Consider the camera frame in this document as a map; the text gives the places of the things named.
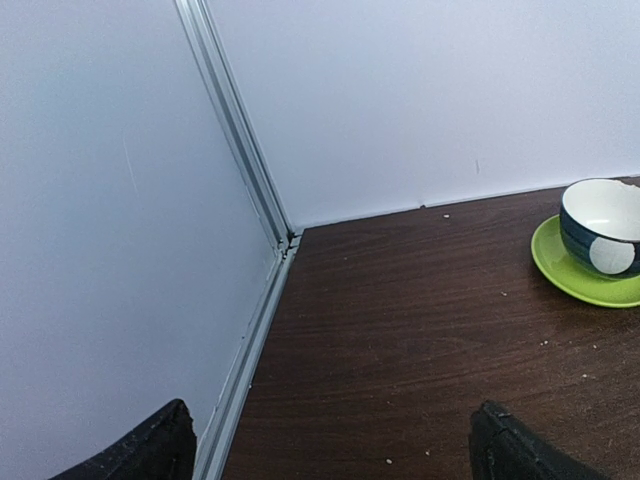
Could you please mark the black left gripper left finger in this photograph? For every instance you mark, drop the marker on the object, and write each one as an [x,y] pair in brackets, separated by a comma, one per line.
[163,446]

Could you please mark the dark blue white cup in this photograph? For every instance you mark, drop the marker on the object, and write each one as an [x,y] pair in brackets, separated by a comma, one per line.
[599,226]

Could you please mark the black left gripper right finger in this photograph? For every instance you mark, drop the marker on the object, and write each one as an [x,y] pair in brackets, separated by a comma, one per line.
[502,447]

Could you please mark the green saucer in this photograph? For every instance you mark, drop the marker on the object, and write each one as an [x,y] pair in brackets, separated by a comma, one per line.
[560,269]

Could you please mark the left aluminium frame post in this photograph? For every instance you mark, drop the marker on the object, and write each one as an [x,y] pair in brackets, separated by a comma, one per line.
[261,246]

